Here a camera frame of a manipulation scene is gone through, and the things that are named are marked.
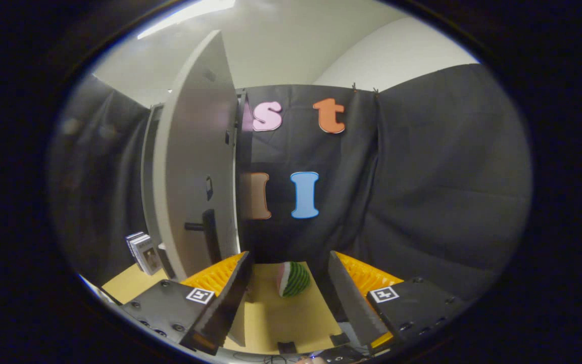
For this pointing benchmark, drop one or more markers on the toy watermelon slice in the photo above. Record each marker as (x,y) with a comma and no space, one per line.
(296,280)

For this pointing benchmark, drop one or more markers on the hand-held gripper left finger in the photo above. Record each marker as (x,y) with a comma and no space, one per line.
(230,298)

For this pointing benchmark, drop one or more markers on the grey shoe cabinet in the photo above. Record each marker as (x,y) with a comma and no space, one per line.
(148,177)

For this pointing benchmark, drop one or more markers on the black backdrop cloth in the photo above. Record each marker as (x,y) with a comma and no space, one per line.
(422,177)

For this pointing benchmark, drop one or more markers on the grey portrait cover book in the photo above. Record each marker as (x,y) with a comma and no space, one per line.
(149,258)

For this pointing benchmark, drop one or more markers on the white shoe cabinet door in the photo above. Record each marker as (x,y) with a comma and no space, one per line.
(190,151)

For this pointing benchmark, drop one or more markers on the small black table clamp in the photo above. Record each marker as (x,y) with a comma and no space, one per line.
(287,348)
(340,339)

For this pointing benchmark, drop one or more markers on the blue spine book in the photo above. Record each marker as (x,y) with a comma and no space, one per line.
(132,237)

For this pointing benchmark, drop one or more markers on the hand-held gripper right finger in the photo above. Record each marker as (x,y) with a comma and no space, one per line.
(351,303)

